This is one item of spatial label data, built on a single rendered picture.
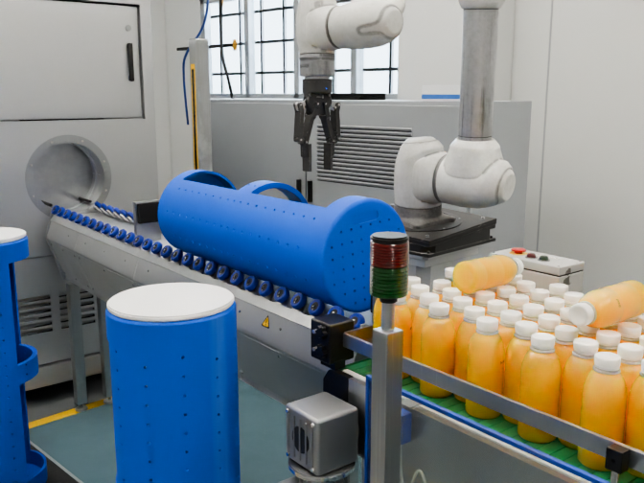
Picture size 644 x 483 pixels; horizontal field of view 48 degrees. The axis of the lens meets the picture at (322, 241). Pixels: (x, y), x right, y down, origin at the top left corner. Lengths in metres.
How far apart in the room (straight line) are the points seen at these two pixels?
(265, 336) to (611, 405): 1.01
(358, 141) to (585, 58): 1.46
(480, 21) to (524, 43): 2.50
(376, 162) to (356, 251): 1.95
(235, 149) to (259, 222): 2.63
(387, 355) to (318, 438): 0.32
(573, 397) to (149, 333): 0.82
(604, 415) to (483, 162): 1.12
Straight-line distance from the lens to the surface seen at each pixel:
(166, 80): 7.41
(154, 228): 2.85
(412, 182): 2.30
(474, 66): 2.19
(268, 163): 4.28
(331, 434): 1.48
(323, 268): 1.70
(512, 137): 3.63
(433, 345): 1.42
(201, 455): 1.64
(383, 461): 1.28
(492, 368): 1.35
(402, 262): 1.16
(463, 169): 2.20
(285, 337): 1.89
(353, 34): 1.74
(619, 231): 4.44
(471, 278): 1.50
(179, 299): 1.64
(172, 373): 1.55
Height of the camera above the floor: 1.48
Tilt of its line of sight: 12 degrees down
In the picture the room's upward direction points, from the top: straight up
